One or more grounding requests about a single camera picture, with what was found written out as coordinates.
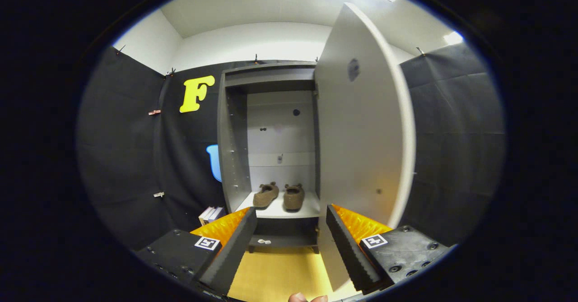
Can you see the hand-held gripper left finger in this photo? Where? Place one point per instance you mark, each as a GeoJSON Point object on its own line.
{"type": "Point", "coordinates": [232, 252]}

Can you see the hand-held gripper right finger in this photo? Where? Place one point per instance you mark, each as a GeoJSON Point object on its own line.
{"type": "Point", "coordinates": [347, 252]}

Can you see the brown felt shoe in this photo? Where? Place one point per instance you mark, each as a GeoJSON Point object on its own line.
{"type": "Point", "coordinates": [265, 196]}
{"type": "Point", "coordinates": [294, 198]}

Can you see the dark grey shoe cabinet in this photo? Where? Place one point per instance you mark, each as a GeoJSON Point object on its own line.
{"type": "Point", "coordinates": [235, 157]}

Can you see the beige shoe cabinet door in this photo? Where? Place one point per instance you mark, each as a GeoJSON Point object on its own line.
{"type": "Point", "coordinates": [361, 135]}

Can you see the lavender cover book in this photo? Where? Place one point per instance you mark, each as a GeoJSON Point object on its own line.
{"type": "Point", "coordinates": [217, 215]}

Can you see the white cover book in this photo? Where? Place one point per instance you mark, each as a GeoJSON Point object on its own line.
{"type": "Point", "coordinates": [206, 215]}

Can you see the black backdrop cloth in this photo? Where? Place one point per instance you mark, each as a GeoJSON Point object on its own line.
{"type": "Point", "coordinates": [126, 157]}

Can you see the wooden clothes peg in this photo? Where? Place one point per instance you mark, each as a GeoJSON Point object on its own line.
{"type": "Point", "coordinates": [155, 112]}

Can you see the small ceiling light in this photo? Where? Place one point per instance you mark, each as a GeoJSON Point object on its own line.
{"type": "Point", "coordinates": [454, 38]}

